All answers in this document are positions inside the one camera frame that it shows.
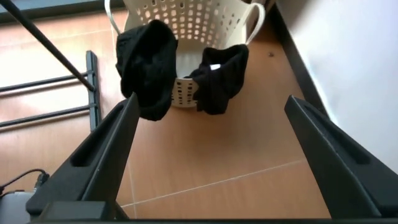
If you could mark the white laundry basket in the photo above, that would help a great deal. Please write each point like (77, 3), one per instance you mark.
(192, 18)

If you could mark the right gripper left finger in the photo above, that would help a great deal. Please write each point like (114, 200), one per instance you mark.
(109, 174)

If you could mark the black garment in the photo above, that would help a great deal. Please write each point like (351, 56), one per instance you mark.
(217, 87)

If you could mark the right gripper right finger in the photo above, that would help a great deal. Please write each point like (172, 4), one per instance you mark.
(332, 174)

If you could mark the window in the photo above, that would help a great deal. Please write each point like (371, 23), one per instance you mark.
(62, 4)

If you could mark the black shorts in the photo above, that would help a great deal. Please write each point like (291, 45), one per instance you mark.
(146, 68)

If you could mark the black clothes rack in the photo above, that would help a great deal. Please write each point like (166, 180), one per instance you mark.
(93, 102)

